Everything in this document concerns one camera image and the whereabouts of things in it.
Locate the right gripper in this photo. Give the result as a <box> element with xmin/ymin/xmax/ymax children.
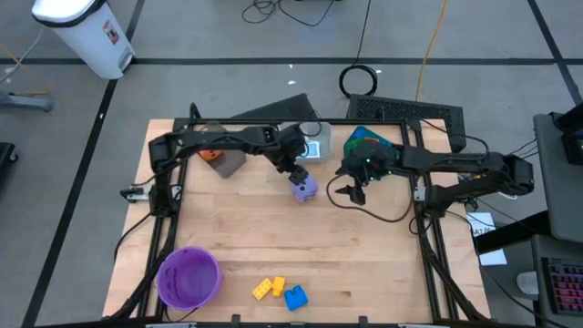
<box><xmin>334</xmin><ymin>138</ymin><xmax>398</xmax><ymax>207</ymax></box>

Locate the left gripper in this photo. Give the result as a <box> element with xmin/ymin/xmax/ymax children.
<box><xmin>265</xmin><ymin>125</ymin><xmax>311</xmax><ymax>186</ymax></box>

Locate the purple foam die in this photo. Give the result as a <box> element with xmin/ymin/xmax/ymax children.
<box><xmin>289</xmin><ymin>175</ymin><xmax>320</xmax><ymax>204</ymax></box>

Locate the smoky grey translucent bin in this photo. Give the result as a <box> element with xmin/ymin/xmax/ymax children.
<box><xmin>198</xmin><ymin>121</ymin><xmax>249</xmax><ymax>179</ymax></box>

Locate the long yellow toy brick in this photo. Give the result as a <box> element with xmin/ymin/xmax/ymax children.
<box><xmin>251</xmin><ymin>277</ymin><xmax>274</xmax><ymax>302</ymax></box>

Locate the translucent white plastic bin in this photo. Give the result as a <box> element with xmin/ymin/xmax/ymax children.
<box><xmin>278</xmin><ymin>121</ymin><xmax>335</xmax><ymax>165</ymax></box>

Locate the teal plastic bin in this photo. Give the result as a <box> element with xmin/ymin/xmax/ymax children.
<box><xmin>342</xmin><ymin>125</ymin><xmax>400</xmax><ymax>159</ymax></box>

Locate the black flat panel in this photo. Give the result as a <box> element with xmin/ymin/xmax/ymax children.
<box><xmin>230</xmin><ymin>92</ymin><xmax>319</xmax><ymax>121</ymax></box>

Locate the black perforated panel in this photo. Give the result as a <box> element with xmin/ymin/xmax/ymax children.
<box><xmin>346</xmin><ymin>94</ymin><xmax>467</xmax><ymax>154</ymax></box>

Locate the large blue arch brick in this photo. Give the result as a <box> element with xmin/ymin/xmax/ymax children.
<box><xmin>282</xmin><ymin>284</ymin><xmax>310</xmax><ymax>313</ymax></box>

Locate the purple plastic bucket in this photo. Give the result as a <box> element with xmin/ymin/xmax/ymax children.
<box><xmin>156</xmin><ymin>245</ymin><xmax>224</xmax><ymax>313</ymax></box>

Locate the white paper sheet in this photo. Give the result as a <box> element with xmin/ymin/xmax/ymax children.
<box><xmin>465</xmin><ymin>210</ymin><xmax>509</xmax><ymax>268</ymax></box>

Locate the white computer mouse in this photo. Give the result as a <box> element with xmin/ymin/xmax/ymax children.
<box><xmin>516</xmin><ymin>271</ymin><xmax>540</xmax><ymax>297</ymax></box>

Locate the grey side desk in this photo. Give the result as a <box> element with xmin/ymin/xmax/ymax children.
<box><xmin>532</xmin><ymin>112</ymin><xmax>583</xmax><ymax>245</ymax></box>

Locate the grey keyboard desk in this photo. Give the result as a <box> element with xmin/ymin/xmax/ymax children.
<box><xmin>530</xmin><ymin>233</ymin><xmax>583</xmax><ymax>328</ymax></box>

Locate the backlit computer keyboard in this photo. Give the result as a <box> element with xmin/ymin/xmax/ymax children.
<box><xmin>540</xmin><ymin>256</ymin><xmax>583</xmax><ymax>316</ymax></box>

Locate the white pedal trash bin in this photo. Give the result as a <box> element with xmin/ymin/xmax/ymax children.
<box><xmin>31</xmin><ymin>0</ymin><xmax>137</xmax><ymax>81</ymax></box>

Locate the grey metal stand base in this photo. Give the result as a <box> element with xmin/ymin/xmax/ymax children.
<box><xmin>0</xmin><ymin>89</ymin><xmax>55</xmax><ymax>114</ymax></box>

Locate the black equipment base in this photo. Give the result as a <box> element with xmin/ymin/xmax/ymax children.
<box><xmin>0</xmin><ymin>141</ymin><xmax>20</xmax><ymax>166</ymax></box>

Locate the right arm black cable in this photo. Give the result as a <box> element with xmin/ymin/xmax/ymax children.
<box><xmin>324</xmin><ymin>172</ymin><xmax>414</xmax><ymax>224</ymax></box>

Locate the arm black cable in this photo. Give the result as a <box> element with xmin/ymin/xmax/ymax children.
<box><xmin>324</xmin><ymin>172</ymin><xmax>414</xmax><ymax>224</ymax></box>
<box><xmin>298</xmin><ymin>120</ymin><xmax>323</xmax><ymax>159</ymax></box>

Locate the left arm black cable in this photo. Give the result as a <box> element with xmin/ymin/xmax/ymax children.
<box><xmin>298</xmin><ymin>120</ymin><xmax>323</xmax><ymax>159</ymax></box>

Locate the black cable with coil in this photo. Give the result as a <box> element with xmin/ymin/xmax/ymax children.
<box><xmin>338</xmin><ymin>0</ymin><xmax>380</xmax><ymax>98</ymax></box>

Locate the tangled black floor cable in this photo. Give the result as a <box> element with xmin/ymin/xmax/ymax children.
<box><xmin>240</xmin><ymin>0</ymin><xmax>339</xmax><ymax>28</ymax></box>

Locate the yellow power cable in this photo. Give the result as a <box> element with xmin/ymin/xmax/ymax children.
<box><xmin>414</xmin><ymin>0</ymin><xmax>451</xmax><ymax>103</ymax></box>

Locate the white floor cable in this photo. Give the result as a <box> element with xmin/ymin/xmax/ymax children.
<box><xmin>0</xmin><ymin>26</ymin><xmax>46</xmax><ymax>84</ymax></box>

